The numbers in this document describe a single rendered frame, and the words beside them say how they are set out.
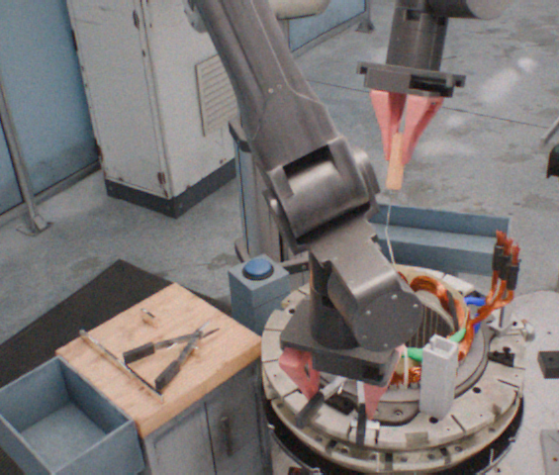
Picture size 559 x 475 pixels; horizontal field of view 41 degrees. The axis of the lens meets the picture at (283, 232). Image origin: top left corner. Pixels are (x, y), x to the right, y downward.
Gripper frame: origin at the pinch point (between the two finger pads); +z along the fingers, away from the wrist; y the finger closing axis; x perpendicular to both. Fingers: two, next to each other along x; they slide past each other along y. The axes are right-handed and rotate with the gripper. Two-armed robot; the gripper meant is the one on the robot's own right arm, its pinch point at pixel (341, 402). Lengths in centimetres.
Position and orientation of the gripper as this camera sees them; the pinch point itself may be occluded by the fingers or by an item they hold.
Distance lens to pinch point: 75.6
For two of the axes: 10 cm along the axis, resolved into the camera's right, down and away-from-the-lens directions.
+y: 9.2, 1.7, -3.6
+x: 3.9, -5.0, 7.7
